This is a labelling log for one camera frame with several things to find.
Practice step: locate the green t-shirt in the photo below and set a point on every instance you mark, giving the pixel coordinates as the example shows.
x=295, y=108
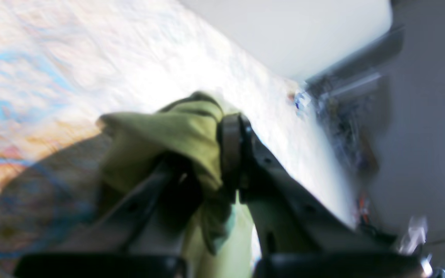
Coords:
x=218, y=241

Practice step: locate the patterned tablecloth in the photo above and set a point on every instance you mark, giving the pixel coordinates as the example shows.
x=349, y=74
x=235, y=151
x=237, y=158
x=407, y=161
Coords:
x=64, y=63

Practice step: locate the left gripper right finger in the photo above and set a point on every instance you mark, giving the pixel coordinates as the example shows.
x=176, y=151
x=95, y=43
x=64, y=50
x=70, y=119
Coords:
x=299, y=236

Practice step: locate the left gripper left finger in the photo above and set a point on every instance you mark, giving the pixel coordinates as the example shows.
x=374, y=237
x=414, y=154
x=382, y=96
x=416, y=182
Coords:
x=141, y=237

